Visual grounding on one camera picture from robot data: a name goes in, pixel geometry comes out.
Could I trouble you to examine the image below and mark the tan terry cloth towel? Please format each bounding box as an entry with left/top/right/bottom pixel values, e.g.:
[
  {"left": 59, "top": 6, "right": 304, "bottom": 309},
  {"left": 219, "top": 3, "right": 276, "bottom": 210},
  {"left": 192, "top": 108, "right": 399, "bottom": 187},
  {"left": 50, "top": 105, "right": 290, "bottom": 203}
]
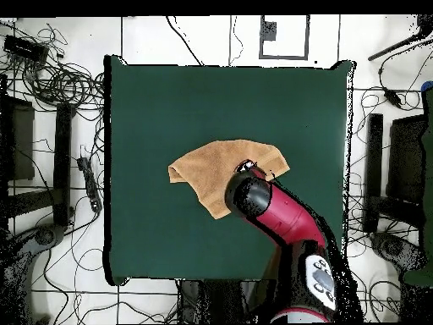
[{"left": 167, "top": 139, "right": 291, "bottom": 220}]

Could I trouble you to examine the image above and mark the black flat panel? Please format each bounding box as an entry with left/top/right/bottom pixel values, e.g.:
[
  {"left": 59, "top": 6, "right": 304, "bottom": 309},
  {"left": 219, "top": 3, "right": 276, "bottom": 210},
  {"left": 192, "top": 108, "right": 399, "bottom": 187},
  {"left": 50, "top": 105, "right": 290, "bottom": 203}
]
[
  {"left": 0, "top": 96, "right": 36, "bottom": 182},
  {"left": 386, "top": 113, "right": 428, "bottom": 206}
]

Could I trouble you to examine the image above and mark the dark green table cloth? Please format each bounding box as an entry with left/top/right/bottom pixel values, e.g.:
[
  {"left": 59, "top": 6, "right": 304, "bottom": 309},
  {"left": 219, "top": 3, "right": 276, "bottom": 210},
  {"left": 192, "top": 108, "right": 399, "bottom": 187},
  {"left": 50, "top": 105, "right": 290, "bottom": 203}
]
[{"left": 102, "top": 53, "right": 354, "bottom": 287}]

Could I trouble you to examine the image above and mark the black stand bar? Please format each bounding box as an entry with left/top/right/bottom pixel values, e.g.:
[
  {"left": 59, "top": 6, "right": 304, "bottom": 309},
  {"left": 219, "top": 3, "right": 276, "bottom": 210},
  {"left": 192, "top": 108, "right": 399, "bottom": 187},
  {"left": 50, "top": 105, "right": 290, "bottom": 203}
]
[
  {"left": 52, "top": 102, "right": 74, "bottom": 227},
  {"left": 363, "top": 113, "right": 385, "bottom": 233}
]

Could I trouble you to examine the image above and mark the dark grey square plate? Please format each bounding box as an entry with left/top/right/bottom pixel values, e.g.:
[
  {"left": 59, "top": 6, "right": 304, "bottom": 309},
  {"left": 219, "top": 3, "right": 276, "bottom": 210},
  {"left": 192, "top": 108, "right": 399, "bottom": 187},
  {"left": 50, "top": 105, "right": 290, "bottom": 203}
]
[{"left": 261, "top": 20, "right": 277, "bottom": 41}]

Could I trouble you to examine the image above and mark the black power strip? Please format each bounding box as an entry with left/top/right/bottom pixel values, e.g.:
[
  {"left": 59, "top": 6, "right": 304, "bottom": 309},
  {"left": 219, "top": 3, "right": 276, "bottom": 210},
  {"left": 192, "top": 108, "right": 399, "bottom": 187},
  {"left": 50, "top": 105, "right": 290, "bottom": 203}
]
[{"left": 76, "top": 156, "right": 103, "bottom": 213}]

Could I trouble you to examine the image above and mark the black power adapter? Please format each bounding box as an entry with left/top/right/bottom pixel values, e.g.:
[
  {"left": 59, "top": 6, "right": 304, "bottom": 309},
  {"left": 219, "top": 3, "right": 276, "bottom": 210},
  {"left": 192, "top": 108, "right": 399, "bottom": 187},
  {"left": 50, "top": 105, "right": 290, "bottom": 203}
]
[{"left": 382, "top": 86, "right": 403, "bottom": 108}]

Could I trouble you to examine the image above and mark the grey swivel chair base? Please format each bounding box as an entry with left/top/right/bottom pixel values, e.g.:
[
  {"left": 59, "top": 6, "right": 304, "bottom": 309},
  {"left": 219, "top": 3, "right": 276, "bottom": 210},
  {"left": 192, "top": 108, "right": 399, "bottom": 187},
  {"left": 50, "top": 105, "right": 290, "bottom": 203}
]
[
  {"left": 0, "top": 223, "right": 69, "bottom": 324},
  {"left": 369, "top": 231, "right": 428, "bottom": 275}
]

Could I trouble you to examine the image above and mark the black tripod leg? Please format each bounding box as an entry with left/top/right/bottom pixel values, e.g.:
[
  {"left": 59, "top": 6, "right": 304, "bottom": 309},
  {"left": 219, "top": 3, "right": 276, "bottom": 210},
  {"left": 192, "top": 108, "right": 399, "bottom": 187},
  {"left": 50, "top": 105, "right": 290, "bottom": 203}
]
[{"left": 367, "top": 14, "right": 433, "bottom": 63}]

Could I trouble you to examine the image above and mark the black box device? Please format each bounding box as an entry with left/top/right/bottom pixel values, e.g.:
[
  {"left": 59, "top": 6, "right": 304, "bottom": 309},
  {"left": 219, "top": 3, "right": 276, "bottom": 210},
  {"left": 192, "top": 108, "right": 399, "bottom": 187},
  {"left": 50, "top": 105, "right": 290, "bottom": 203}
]
[{"left": 3, "top": 34, "right": 50, "bottom": 65}]

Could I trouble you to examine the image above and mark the grey square floor frame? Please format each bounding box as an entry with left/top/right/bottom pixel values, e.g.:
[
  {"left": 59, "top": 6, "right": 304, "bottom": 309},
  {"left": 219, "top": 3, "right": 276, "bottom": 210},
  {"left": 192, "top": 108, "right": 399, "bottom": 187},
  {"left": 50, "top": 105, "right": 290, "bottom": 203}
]
[{"left": 259, "top": 14, "right": 310, "bottom": 61}]

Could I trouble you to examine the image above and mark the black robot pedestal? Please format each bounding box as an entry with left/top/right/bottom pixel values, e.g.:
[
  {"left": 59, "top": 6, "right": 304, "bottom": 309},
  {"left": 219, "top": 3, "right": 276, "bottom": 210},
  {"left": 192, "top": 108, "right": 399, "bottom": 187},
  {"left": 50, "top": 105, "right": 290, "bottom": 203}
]
[{"left": 177, "top": 278, "right": 271, "bottom": 324}]

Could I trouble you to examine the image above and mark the black cable tangle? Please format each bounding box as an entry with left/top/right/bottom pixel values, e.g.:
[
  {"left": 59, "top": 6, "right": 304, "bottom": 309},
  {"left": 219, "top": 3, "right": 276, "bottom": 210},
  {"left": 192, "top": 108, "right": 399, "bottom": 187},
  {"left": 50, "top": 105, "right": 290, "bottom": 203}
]
[{"left": 19, "top": 23, "right": 106, "bottom": 113}]

